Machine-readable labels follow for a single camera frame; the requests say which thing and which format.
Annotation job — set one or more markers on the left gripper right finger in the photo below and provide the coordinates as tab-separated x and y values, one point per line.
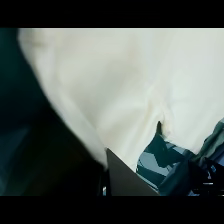
125	180

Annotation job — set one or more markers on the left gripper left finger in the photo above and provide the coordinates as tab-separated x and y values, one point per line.
81	180

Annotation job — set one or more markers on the cream white shirt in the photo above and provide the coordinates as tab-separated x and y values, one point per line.
126	83

